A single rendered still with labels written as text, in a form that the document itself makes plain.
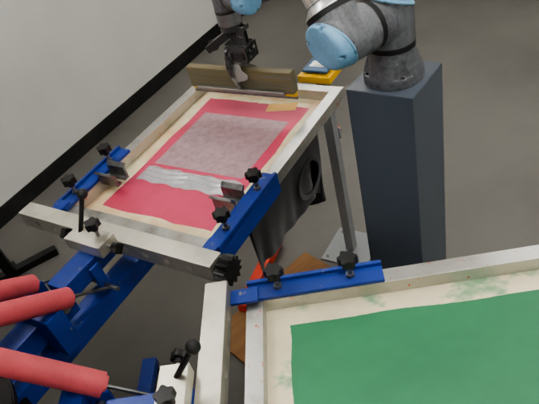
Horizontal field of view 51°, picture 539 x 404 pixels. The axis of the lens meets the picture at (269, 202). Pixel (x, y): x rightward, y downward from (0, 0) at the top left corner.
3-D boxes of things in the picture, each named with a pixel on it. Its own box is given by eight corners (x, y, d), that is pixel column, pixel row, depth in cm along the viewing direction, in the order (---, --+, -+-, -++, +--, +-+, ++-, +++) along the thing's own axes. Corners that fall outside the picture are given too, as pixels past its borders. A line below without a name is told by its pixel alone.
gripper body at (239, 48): (248, 66, 174) (238, 30, 166) (224, 65, 178) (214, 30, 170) (260, 54, 178) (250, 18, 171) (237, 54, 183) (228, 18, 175)
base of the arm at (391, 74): (434, 64, 142) (433, 26, 135) (409, 94, 133) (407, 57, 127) (380, 58, 150) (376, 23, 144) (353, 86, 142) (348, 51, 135)
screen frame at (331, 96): (205, 84, 216) (202, 75, 213) (345, 96, 187) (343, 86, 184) (62, 220, 168) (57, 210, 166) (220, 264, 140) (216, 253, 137)
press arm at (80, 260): (101, 248, 148) (93, 235, 145) (117, 253, 145) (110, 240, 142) (54, 296, 138) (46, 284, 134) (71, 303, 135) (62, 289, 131)
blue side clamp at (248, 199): (266, 188, 161) (261, 169, 156) (281, 191, 158) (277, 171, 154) (210, 262, 142) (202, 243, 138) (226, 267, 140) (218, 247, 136)
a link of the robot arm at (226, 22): (210, 16, 168) (224, 4, 173) (214, 30, 171) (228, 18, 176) (230, 16, 164) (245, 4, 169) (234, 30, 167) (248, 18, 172)
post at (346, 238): (339, 228, 278) (306, 50, 217) (382, 237, 267) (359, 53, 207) (321, 259, 264) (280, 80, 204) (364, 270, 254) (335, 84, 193)
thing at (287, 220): (309, 191, 211) (290, 111, 188) (330, 195, 206) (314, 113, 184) (248, 280, 183) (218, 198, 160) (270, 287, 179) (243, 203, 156)
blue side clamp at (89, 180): (125, 162, 188) (117, 145, 183) (136, 163, 185) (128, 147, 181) (62, 221, 170) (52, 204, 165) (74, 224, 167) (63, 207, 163)
